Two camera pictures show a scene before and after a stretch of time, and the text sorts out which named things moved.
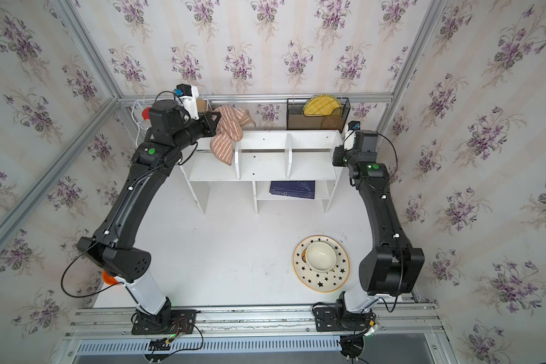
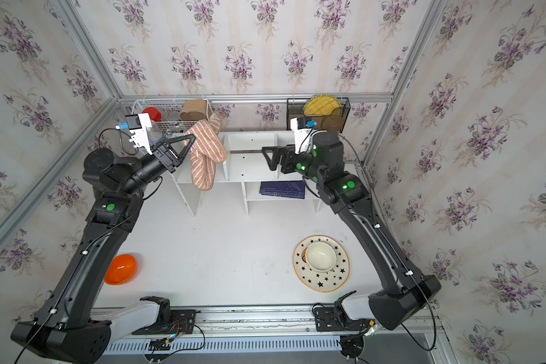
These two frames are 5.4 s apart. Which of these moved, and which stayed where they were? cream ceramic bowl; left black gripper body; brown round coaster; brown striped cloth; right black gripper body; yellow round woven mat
Moved: left black gripper body; brown striped cloth; right black gripper body
Stayed: yellow round woven mat; cream ceramic bowl; brown round coaster
